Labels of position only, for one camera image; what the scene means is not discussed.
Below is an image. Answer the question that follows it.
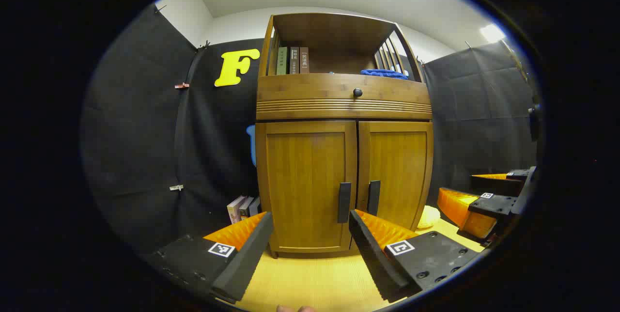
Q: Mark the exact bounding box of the wooden double-door shoe cabinet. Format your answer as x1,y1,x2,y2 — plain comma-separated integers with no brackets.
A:
255,13,434,259

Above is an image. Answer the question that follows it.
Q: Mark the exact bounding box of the white and purple book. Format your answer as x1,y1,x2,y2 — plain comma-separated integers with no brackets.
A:
227,196,247,225

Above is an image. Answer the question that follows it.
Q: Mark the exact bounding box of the black backdrop cloth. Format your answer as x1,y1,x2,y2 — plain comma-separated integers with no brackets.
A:
80,4,539,254

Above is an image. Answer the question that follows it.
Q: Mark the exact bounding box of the wooden cabinet door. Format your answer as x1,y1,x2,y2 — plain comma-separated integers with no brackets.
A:
357,121,434,233
255,121,358,254

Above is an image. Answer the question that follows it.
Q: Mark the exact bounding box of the pale yellow round object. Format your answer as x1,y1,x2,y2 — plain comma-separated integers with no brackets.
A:
418,205,441,229

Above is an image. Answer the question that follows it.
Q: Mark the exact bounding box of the wooden cabinet drawer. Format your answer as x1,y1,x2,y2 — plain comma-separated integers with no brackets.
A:
256,73,433,120

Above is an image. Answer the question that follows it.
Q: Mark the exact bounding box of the small ceiling light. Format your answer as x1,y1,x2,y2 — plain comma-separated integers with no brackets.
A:
480,24,507,44

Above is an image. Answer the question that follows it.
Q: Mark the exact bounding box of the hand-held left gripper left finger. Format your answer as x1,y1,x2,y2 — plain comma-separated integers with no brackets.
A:
145,212,275,303

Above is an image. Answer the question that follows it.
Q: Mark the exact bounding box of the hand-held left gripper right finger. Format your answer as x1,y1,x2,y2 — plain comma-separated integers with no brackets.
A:
349,209,485,303

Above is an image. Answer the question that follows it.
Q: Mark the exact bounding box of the blue cloth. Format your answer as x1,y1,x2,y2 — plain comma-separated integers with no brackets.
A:
361,69,409,80

